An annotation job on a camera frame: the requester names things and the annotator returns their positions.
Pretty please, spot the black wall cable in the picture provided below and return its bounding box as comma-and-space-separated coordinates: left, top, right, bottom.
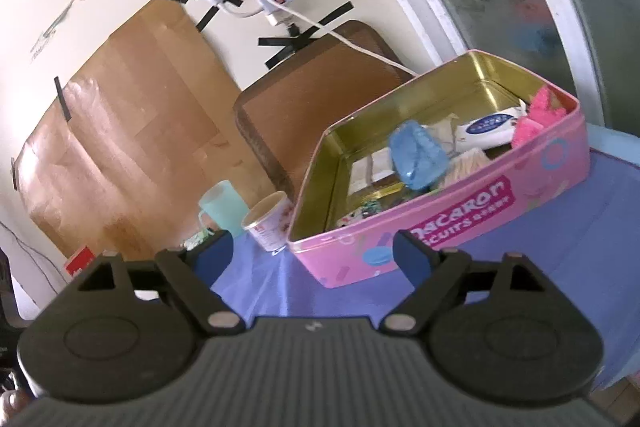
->
0, 222, 67, 303

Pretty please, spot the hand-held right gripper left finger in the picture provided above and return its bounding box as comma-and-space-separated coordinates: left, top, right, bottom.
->
60, 230, 246, 336

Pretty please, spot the wood-grain wall sheet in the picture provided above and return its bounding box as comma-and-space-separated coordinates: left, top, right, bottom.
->
12, 0, 273, 258

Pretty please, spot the pink biscuit tin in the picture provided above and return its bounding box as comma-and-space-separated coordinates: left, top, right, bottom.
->
286, 49, 592, 290

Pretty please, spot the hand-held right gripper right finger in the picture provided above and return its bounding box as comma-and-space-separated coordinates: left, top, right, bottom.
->
380, 230, 561, 336

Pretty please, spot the black tape cross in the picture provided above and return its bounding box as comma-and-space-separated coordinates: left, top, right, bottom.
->
257, 2, 353, 68

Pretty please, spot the round can with white label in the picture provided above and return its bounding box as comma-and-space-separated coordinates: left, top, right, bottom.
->
241, 191, 295, 253

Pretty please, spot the translucent blue plastic case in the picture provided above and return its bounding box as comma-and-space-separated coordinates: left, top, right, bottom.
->
389, 119, 449, 194

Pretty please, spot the small white wipes pack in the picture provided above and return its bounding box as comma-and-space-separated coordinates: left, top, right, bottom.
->
452, 107, 528, 151

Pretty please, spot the green patterned tissue pack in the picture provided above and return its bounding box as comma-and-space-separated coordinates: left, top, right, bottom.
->
332, 199, 383, 228

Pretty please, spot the green and white box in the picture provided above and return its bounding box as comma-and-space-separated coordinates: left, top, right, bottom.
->
182, 229, 216, 253

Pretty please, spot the white power cable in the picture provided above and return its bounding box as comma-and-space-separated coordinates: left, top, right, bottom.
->
242, 0, 418, 78

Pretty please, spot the green plastic cup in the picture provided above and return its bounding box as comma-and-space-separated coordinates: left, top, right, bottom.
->
197, 180, 251, 235

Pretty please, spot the red snack box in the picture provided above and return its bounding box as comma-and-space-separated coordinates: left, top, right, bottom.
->
64, 246, 98, 280

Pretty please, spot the blue tablecloth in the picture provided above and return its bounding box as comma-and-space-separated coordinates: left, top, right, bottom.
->
210, 122, 640, 393

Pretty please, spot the brown woven rattan board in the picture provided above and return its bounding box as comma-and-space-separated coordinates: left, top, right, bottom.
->
232, 20, 416, 198

